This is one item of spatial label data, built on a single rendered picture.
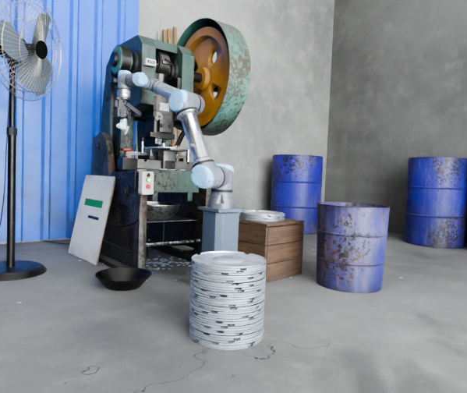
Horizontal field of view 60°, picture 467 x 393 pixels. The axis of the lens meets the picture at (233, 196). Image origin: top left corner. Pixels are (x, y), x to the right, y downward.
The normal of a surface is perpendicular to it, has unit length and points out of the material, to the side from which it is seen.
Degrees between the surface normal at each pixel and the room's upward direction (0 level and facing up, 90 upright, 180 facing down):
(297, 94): 90
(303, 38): 90
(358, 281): 92
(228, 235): 90
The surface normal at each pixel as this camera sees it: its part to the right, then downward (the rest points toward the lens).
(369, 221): 0.23, 0.10
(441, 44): -0.78, 0.00
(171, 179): 0.62, 0.07
